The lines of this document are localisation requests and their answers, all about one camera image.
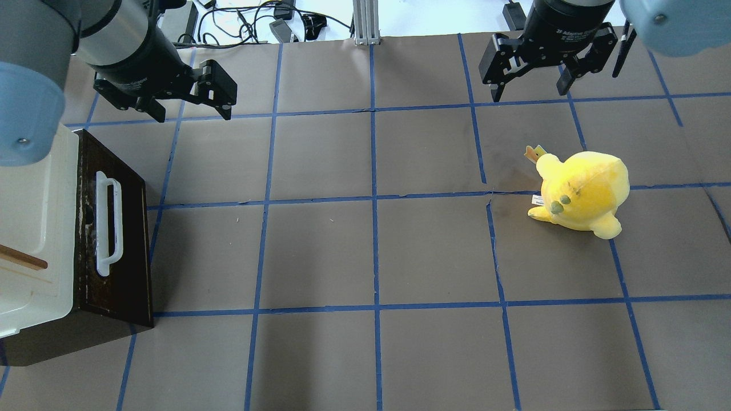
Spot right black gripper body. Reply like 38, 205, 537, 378
519, 1, 614, 70

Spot dark wooden drawer cabinet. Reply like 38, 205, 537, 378
2, 127, 154, 366

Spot aluminium frame post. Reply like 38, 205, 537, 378
352, 0, 381, 45

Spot black power adapter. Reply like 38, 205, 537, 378
269, 19, 300, 43

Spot white drawer handle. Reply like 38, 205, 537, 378
95, 171, 124, 277

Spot cream plastic storage box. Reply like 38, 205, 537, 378
1, 125, 80, 337

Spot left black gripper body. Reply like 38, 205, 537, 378
93, 23, 193, 102

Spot yellow plush dinosaur toy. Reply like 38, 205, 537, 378
524, 145, 631, 240

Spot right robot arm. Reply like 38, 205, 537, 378
479, 1, 730, 102

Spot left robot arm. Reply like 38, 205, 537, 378
1, 1, 238, 167

